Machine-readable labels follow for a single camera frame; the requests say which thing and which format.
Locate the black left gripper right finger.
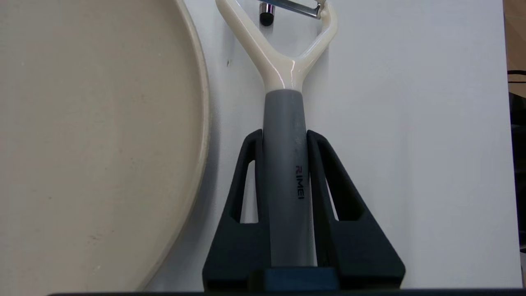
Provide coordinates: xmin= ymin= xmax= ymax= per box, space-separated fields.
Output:
xmin=307 ymin=130 xmax=406 ymax=291

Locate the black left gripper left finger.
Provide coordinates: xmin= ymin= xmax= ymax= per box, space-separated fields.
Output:
xmin=202 ymin=129 xmax=272 ymax=292

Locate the grey and white peeler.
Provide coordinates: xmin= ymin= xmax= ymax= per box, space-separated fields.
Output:
xmin=215 ymin=0 xmax=339 ymax=268

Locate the black robot body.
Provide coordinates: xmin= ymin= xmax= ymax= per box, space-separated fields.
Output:
xmin=509 ymin=92 xmax=526 ymax=252

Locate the beige round plate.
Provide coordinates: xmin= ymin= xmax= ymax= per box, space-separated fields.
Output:
xmin=0 ymin=0 xmax=211 ymax=296

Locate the white pen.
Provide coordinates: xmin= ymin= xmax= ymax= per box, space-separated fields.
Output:
xmin=259 ymin=2 xmax=276 ymax=27

